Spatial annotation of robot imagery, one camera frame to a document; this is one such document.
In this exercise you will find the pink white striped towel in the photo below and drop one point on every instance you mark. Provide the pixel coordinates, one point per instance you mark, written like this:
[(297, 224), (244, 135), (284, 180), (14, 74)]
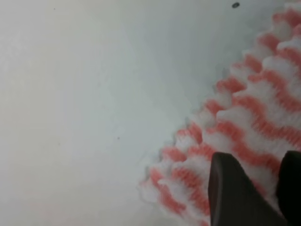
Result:
[(255, 115)]

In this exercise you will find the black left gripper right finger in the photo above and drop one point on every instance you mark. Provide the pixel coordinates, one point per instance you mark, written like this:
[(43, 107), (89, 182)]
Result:
[(289, 187)]

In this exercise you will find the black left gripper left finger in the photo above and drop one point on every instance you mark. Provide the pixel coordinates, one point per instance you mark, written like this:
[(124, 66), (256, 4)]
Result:
[(233, 199)]

